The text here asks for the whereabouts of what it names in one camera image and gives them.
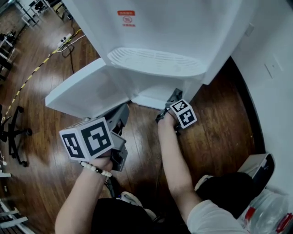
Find white wall socket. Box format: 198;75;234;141
245;22;255;37

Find person's right white shoe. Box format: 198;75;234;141
194;174;214;191

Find white frame table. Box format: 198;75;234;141
0;33;15;79
19;0;50;26

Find white wall plate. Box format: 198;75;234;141
264;53;284;80

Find person's white shoe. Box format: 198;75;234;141
119;191;157;222
194;174;214;191

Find person's left white shoe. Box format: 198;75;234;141
119;191;157;222

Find white and yellow cable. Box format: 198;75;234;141
56;28;86;53

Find white power strip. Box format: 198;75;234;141
58;32;72;49

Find person's right forearm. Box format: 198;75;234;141
157;125;204;220

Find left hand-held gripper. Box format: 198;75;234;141
59;103;130;172

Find black office chair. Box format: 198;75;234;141
0;103;33;168

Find white charger with cable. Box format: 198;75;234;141
0;149;8;167

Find person's left forearm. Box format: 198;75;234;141
54;156;114;234

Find person's white shirt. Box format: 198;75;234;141
187;200;250;234

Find person's black trousers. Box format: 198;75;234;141
91;171;255;234

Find white water dispenser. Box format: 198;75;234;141
45;0;255;120

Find long black floor cable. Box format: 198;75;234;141
60;43;76;74

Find person's right hand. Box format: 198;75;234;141
157;109;178;129

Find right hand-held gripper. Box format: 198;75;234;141
155;88;198;136

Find yellow black floor tape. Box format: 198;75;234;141
0;47;62;124

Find white slatted rack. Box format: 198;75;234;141
0;198;30;229

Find white bead bracelet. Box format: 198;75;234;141
80;160;113;178

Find white and black appliance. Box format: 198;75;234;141
237;152;275;195

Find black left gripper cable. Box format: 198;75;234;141
105;175;121;199

